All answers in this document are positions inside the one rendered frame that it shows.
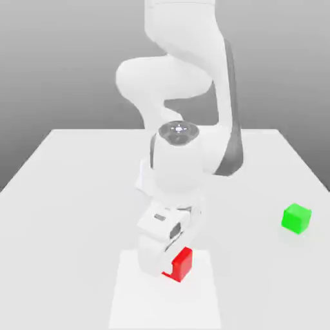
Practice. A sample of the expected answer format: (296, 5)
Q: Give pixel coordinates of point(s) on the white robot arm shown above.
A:
(178, 167)

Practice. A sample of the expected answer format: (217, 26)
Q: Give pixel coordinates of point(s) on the small green cube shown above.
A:
(295, 219)

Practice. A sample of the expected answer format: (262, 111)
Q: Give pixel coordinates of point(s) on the small red cube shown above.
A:
(182, 265)

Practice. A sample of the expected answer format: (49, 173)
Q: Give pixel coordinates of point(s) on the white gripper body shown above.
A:
(152, 255)

